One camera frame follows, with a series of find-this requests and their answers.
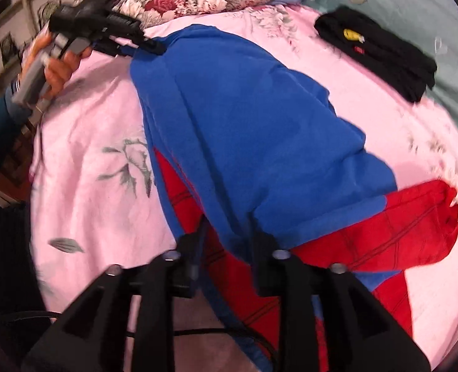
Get blue and red pants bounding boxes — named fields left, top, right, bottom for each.
left=130, top=25, right=458, bottom=371

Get person's left hand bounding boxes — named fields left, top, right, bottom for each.
left=18, top=31, right=92, bottom=100

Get pink floral bedsheet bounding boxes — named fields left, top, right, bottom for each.
left=31, top=6, right=458, bottom=365

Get folded black garment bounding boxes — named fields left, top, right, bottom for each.
left=315, top=6, right=437, bottom=103

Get teal heart-print pillow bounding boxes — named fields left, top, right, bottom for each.
left=303, top=0, right=458, bottom=126

